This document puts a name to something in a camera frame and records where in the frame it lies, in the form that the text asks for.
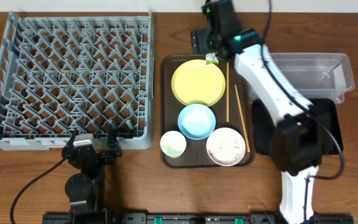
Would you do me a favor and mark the left wooden chopstick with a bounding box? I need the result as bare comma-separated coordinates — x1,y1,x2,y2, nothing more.
226,62,229,123

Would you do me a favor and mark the brown serving tray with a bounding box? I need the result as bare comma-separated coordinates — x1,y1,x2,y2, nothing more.
160,55,256,169

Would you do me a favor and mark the grey dish rack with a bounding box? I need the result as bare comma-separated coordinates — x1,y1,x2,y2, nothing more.
0,12,155,151

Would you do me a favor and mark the right wooden chopstick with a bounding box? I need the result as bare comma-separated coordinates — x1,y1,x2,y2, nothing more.
234,84,250,153

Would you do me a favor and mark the green wrapper packet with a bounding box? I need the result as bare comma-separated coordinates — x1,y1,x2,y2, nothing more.
205,52,219,65

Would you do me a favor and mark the white bowl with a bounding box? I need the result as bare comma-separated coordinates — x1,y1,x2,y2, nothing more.
206,128,247,167

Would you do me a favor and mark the clear plastic bin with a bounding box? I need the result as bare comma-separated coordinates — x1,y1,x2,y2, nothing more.
271,52,355,103

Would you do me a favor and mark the black waste tray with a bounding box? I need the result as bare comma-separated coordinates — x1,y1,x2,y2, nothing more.
252,98,344,156

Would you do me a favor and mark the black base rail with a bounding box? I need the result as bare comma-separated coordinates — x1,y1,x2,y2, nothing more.
42,213,354,224

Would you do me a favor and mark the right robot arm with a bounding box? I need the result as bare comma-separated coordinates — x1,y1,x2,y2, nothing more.
195,1,325,223

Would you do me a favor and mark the white cup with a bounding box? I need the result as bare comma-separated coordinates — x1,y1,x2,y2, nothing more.
160,131,187,158

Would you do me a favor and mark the yellow plate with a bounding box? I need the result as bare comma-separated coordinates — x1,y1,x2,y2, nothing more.
171,59,226,106

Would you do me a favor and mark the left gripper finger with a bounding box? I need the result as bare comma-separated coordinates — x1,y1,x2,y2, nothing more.
107,123,122,157
65,129,78,149

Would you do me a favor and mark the wooden chopstick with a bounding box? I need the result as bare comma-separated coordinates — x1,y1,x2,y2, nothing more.
234,84,250,153
226,62,229,123

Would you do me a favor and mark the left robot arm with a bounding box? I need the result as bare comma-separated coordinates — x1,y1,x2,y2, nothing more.
62,124,122,224

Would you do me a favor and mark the light blue bowl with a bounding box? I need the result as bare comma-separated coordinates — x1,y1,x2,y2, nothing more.
177,104,216,140

